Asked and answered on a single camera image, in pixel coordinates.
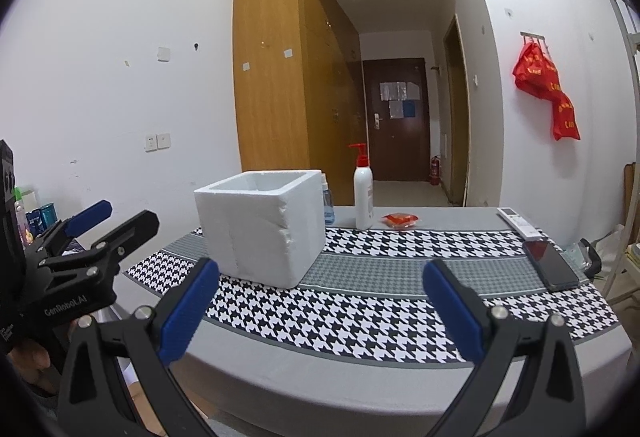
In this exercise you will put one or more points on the blank white wall plate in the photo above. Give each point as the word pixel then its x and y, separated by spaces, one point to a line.
pixel 164 54

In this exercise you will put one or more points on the green cap bottle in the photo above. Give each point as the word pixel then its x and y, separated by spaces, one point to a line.
pixel 22 217

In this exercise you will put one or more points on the red fire extinguisher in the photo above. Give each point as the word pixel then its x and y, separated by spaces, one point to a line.
pixel 435 171

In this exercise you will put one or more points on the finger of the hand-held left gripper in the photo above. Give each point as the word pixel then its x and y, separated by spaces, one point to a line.
pixel 135 227
pixel 90 213

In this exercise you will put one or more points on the light wooden side door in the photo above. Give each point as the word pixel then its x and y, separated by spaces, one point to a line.
pixel 457 117

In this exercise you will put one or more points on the white door notices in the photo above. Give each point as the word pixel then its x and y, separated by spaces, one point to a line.
pixel 397 90

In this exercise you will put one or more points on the white wall socket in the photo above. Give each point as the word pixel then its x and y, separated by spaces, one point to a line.
pixel 150 143

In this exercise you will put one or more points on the dark brown door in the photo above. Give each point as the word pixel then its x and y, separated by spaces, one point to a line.
pixel 400 142

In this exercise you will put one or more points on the wooden wardrobe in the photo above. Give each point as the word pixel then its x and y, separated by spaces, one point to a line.
pixel 280 92

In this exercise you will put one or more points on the white foam box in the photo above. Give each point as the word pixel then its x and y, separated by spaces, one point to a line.
pixel 250 232

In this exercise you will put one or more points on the black smartphone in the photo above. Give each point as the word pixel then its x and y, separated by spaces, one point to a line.
pixel 550 264

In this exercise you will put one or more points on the white remote control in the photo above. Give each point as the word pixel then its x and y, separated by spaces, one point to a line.
pixel 519 222

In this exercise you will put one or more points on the white pump bottle red cap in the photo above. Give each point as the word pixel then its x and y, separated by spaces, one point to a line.
pixel 363 202

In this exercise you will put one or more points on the red plastic bag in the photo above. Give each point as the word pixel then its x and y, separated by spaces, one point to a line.
pixel 537 72

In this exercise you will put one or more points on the metal wall hook rack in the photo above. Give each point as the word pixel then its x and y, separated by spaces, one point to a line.
pixel 531 36

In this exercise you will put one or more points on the teal can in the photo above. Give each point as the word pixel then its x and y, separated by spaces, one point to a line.
pixel 42 219

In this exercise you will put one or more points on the red snack packet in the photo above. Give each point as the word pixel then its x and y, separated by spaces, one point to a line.
pixel 400 220

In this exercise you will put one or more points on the person's left hand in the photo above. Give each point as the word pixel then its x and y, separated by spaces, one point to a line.
pixel 32 362

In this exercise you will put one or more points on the blue door notice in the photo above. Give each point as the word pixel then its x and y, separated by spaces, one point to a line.
pixel 408 108

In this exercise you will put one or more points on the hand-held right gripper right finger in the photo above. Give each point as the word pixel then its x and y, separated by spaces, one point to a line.
pixel 452 312

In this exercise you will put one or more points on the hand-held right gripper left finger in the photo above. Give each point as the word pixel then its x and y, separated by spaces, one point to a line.
pixel 190 312

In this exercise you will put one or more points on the houndstooth table runner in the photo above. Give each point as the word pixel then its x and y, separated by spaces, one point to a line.
pixel 375 302

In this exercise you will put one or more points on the white metal rack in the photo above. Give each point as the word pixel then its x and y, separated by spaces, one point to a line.
pixel 625 42

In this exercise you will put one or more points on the blue spray bottle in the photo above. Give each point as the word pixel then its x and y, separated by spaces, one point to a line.
pixel 328 207

